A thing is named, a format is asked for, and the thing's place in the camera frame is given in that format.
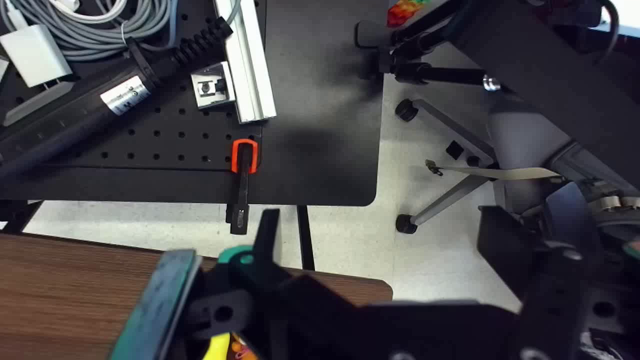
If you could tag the black tube with white label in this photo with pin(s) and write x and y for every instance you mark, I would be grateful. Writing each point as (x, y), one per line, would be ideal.
(80, 111)

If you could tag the orange black clamp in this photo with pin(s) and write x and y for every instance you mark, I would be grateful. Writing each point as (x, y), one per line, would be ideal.
(242, 161)

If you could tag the silver corner bracket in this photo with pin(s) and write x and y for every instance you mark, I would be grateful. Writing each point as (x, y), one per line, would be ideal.
(213, 87)

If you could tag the red yellow green toy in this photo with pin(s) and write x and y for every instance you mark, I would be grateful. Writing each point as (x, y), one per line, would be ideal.
(403, 11)

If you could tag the yellow orange object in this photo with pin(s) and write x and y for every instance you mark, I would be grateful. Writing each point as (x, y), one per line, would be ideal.
(220, 347)

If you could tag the black chair caster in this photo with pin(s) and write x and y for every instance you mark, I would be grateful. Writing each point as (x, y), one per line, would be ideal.
(407, 223)
(407, 111)

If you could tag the white power adapter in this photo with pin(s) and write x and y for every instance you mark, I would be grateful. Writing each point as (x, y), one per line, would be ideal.
(32, 53)

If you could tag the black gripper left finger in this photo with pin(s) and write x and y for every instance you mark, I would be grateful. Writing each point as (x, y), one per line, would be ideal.
(157, 307)

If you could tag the aluminium extrusion rail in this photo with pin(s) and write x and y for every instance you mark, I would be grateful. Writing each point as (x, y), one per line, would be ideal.
(250, 67)

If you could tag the black perforated board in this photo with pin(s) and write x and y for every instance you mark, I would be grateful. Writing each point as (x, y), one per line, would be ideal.
(320, 100)

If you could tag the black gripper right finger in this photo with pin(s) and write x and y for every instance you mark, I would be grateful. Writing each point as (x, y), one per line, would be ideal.
(552, 301)

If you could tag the grey chair base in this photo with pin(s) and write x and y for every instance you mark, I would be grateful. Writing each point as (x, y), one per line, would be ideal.
(453, 193)

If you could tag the teal black bar clamp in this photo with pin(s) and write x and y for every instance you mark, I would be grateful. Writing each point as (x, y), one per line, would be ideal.
(265, 243)

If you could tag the black table leg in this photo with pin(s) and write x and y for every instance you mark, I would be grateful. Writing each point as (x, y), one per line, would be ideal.
(304, 237)

